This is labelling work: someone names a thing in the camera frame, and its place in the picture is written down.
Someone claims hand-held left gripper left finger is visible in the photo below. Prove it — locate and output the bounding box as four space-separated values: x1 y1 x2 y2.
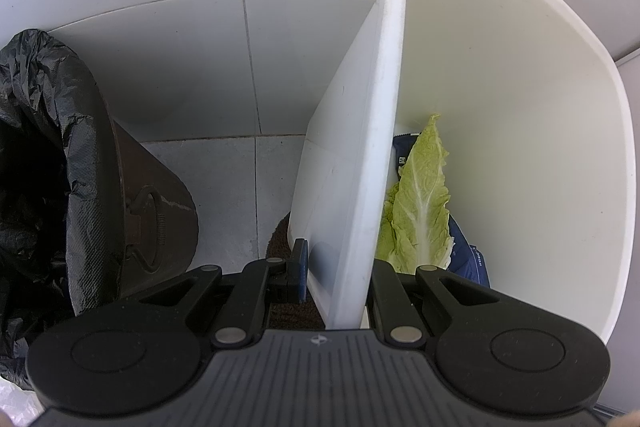
138 238 309 348

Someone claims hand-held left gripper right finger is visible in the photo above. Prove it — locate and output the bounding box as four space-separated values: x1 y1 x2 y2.
369 259 502 348

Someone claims dark blue snack packet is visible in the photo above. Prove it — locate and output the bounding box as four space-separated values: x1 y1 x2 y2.
392 132 494 291

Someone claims napa cabbage leaf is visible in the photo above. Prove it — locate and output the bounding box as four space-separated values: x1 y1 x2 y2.
376 114 457 276

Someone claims white plastic bin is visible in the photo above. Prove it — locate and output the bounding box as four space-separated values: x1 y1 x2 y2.
287 0 630 349

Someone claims brown trash can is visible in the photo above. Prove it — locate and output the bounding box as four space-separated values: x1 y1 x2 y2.
92 117 200 309

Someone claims black garbage bag liner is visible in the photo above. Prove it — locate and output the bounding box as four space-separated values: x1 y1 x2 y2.
0 29 127 391

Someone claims white plastic bag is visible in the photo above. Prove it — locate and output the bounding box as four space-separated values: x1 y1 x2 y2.
0 379 42 427

